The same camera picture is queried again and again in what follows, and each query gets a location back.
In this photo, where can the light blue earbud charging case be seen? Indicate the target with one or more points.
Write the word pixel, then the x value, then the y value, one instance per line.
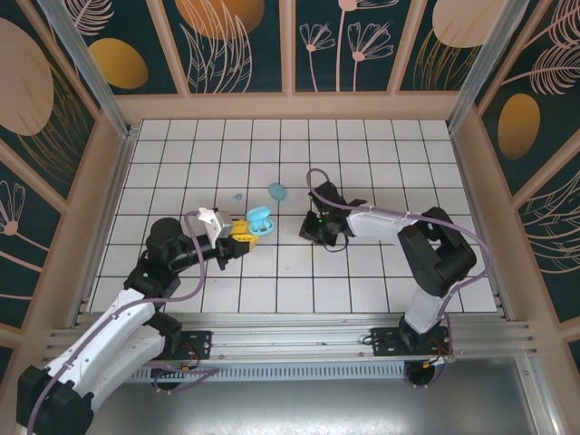
pixel 258 215

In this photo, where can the light blue oval lid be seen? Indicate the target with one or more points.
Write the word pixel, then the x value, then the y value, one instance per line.
pixel 277 191

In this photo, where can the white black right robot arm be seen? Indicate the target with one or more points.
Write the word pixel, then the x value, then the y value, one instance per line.
pixel 376 222

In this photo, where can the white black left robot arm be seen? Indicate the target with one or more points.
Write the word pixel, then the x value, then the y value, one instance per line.
pixel 113 317

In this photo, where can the grey metal sheet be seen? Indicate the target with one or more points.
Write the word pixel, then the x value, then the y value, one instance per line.
pixel 294 408

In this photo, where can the silver white left wrist camera box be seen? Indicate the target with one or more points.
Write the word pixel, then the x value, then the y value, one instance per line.
pixel 219 224

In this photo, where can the aluminium side rail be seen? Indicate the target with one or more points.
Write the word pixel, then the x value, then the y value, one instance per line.
pixel 481 226
pixel 106 226

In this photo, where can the long aluminium base rail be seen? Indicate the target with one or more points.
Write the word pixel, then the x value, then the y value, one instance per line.
pixel 294 337

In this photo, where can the single pink flower wall panel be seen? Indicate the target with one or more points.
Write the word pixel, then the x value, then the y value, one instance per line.
pixel 27 254

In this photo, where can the orange circle leaf wall panel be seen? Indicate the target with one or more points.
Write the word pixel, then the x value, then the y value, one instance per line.
pixel 272 45

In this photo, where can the aluminium corner post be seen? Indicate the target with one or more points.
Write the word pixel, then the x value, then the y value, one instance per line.
pixel 487 68
pixel 89 68

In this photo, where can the big pink circle wall panel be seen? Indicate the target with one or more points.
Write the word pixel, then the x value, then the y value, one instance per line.
pixel 27 81

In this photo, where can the narrow orange oval wall panel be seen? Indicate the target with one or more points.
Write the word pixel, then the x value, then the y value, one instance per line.
pixel 149 27

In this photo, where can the wide orange oval wall panel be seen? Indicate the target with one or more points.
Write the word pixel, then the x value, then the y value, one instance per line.
pixel 519 127

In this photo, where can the pink circle gold-line wall panel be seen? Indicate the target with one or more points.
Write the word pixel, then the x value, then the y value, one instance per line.
pixel 417 27

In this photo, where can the pink leaf outline wall panel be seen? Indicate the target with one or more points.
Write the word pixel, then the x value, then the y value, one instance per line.
pixel 553 244

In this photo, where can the aluminium frame post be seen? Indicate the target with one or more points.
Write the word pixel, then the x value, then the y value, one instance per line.
pixel 539 399

